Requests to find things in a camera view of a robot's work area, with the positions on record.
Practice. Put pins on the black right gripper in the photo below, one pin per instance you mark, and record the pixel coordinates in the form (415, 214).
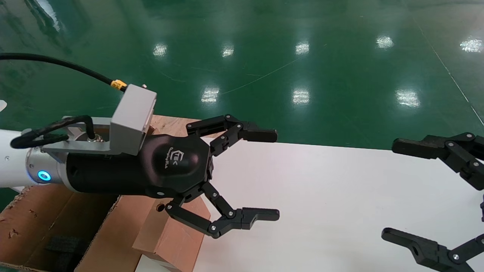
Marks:
(483, 211)

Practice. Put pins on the plywood board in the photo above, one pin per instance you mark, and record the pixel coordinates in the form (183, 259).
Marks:
(174, 124)

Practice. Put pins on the small cardboard box with hole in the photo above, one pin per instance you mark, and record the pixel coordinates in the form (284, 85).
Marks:
(177, 241)

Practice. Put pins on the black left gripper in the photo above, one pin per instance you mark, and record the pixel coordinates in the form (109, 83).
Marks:
(159, 170)

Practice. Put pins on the large open cardboard box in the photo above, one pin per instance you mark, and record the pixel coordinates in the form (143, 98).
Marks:
(22, 219)

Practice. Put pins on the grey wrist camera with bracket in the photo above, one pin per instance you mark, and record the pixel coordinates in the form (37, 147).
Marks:
(132, 117)

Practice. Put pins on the white panel corner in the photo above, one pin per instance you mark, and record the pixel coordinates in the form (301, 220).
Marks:
(2, 105)

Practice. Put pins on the black foam block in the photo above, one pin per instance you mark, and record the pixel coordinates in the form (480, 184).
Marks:
(64, 245)

